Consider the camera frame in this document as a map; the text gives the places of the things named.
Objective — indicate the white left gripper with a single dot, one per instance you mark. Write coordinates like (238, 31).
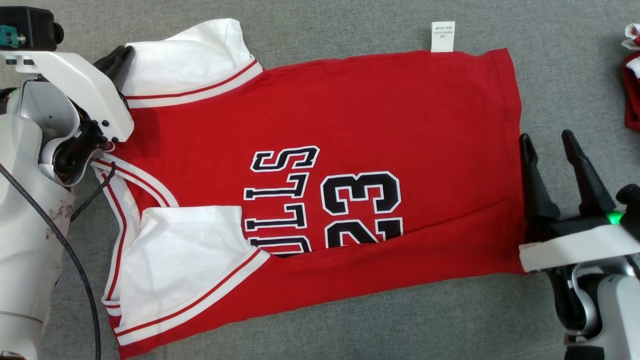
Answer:
(75, 80)

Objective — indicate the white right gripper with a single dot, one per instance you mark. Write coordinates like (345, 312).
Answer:
(575, 247)

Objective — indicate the red shorts with white stripe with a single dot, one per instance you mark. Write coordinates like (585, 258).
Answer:
(634, 95)

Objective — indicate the red white basketball jersey shirt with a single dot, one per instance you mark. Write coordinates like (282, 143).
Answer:
(400, 115)

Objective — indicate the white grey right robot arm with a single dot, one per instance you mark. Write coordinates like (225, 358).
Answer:
(620, 310)

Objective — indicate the grey fabric sofa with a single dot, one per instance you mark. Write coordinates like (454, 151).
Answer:
(350, 335)

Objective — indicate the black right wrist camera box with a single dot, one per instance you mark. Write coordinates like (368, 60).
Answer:
(631, 200)

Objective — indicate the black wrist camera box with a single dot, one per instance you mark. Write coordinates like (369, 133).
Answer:
(35, 27)
(631, 200)

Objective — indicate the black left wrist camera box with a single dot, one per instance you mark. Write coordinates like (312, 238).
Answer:
(35, 27)

